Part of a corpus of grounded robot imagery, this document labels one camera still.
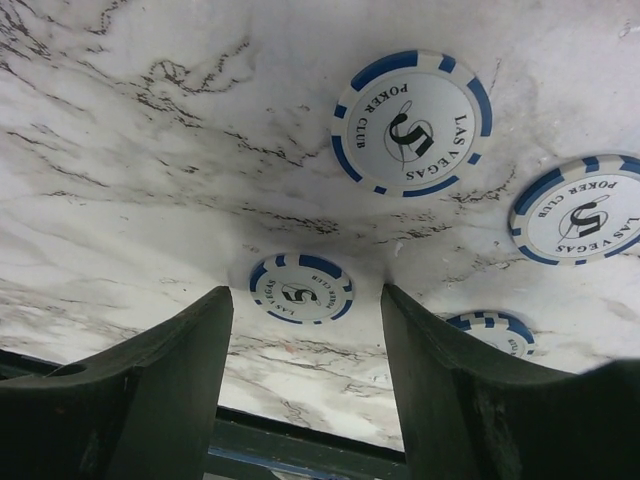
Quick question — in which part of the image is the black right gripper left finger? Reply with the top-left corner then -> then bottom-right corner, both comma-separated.
1,286 -> 233,479

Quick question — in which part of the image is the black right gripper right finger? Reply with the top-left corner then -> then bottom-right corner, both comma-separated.
381,285 -> 639,479

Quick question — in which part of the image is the blue white poker chip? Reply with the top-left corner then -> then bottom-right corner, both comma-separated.
446,310 -> 536,359
508,154 -> 639,266
248,253 -> 355,325
331,50 -> 493,198

